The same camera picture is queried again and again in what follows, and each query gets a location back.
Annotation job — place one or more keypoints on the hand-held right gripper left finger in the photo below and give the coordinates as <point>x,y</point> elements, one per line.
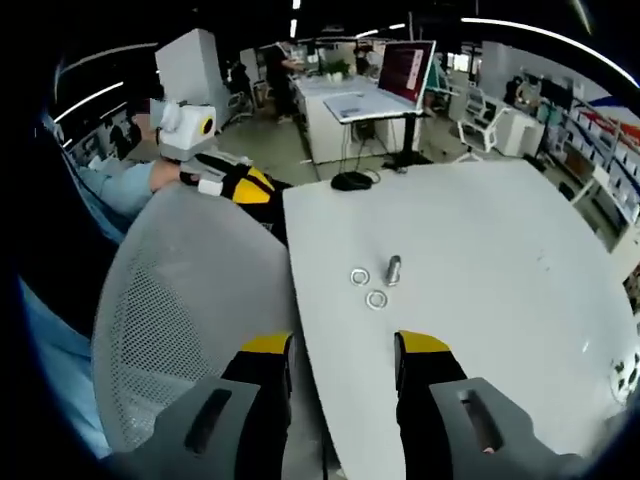
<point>200,430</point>

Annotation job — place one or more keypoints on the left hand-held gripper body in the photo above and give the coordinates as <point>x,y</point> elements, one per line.
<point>187,132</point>

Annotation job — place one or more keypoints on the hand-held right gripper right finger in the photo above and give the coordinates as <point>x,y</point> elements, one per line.
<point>475,430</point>

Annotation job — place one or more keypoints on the large metal washer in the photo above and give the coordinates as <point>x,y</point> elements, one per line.
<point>352,276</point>
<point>369,300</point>

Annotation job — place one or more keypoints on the metal threaded stud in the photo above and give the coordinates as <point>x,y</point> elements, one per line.
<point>393,271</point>

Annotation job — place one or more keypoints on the person's left hand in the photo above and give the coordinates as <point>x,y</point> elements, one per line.
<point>165,176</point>

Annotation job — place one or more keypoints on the tall white cabinet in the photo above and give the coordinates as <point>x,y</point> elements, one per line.
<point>187,75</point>

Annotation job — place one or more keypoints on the white office desk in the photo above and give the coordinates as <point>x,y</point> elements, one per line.
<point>325,130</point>

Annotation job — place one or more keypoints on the grey mesh office chair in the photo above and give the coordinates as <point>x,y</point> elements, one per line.
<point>190,280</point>

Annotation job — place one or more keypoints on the black computer mouse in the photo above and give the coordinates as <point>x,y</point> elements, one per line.
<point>351,181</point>

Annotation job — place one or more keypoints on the small potted plant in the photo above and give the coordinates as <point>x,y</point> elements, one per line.
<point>336,70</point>

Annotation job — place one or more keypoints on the person's dark clothing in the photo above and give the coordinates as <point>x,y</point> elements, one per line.
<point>70,225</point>

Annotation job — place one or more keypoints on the white laptop with red screen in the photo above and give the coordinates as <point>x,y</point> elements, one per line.
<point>405,70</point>

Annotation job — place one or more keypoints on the white office chair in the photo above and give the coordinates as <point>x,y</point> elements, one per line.
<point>480,122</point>

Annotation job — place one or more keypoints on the shelf of white boxes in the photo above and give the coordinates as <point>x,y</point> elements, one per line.
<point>605,145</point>

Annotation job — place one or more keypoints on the long ceiling light strip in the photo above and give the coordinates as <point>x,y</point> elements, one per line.
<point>550,35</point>

